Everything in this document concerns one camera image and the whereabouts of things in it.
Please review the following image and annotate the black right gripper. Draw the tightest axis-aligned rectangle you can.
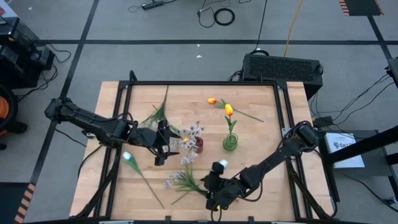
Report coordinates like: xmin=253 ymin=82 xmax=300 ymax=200
xmin=201 ymin=161 xmax=246 ymax=212

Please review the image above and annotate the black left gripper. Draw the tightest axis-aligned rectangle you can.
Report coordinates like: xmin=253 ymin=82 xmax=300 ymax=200
xmin=132 ymin=119 xmax=181 ymax=167

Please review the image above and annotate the clear cut-glass vase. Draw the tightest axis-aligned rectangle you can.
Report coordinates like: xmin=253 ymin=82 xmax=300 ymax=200
xmin=165 ymin=135 xmax=181 ymax=153

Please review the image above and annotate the white artificial flower bunch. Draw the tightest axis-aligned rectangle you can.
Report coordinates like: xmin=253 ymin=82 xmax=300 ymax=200
xmin=164 ymin=150 xmax=208 ymax=196
xmin=178 ymin=121 xmax=206 ymax=150
xmin=139 ymin=85 xmax=171 ymax=131

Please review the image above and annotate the blue white artificial tulip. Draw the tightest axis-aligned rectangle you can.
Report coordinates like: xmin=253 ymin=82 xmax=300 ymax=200
xmin=122 ymin=151 xmax=165 ymax=210
xmin=170 ymin=159 xmax=229 ymax=205

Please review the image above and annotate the red ribbed glass vase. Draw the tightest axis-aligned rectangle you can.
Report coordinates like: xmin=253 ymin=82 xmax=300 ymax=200
xmin=195 ymin=136 xmax=205 ymax=154

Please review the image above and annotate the orange artificial tulip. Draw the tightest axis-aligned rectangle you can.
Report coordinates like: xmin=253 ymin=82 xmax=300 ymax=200
xmin=207 ymin=97 xmax=265 ymax=123

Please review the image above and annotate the green glass vase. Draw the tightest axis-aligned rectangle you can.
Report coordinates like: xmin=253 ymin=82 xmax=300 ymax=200
xmin=222 ymin=133 xmax=239 ymax=152

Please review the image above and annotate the black mesh computer case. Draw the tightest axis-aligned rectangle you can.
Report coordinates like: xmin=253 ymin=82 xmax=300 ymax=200
xmin=241 ymin=53 xmax=324 ymax=100

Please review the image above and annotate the black power strip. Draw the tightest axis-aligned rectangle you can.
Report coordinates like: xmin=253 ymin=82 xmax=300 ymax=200
xmin=141 ymin=0 xmax=165 ymax=11

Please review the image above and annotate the white labelled box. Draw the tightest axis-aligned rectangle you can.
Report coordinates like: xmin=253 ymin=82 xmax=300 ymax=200
xmin=325 ymin=132 xmax=366 ymax=169

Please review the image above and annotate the black metal stand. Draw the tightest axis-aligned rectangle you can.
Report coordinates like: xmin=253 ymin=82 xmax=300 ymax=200
xmin=318 ymin=124 xmax=398 ymax=203

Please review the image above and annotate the black hazard-striped floor mat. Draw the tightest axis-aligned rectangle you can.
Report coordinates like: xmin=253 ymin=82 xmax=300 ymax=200
xmin=338 ymin=0 xmax=384 ymax=17
xmin=0 ymin=182 xmax=37 ymax=224

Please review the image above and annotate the black equipment cabinet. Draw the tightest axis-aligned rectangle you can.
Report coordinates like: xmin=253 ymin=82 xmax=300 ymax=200
xmin=0 ymin=17 xmax=56 ymax=90

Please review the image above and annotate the black metal table frame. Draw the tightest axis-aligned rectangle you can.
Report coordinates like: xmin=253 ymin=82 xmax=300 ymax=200
xmin=70 ymin=70 xmax=340 ymax=223

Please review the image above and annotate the coiled black cable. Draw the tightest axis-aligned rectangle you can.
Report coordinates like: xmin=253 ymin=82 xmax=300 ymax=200
xmin=213 ymin=7 xmax=236 ymax=27

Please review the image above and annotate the black floor cable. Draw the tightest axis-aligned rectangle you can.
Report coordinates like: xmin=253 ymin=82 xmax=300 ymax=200
xmin=249 ymin=0 xmax=269 ymax=57

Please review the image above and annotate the orange cable reel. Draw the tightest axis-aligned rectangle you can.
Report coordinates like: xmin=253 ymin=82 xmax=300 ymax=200
xmin=0 ymin=84 xmax=19 ymax=138

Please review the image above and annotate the yellow floor cable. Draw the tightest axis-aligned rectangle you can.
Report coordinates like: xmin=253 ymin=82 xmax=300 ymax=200
xmin=283 ymin=0 xmax=305 ymax=58

